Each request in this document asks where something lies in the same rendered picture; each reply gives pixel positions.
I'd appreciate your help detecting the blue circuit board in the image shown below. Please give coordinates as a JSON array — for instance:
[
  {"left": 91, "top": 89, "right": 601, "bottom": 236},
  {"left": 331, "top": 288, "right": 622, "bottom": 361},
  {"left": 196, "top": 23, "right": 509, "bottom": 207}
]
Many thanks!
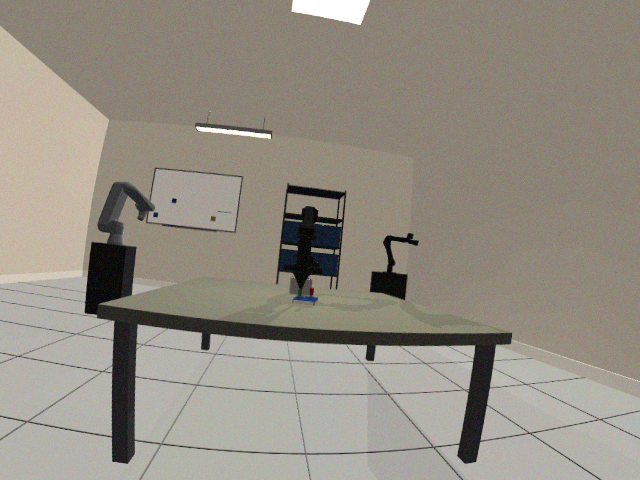
[{"left": 292, "top": 288, "right": 318, "bottom": 306}]

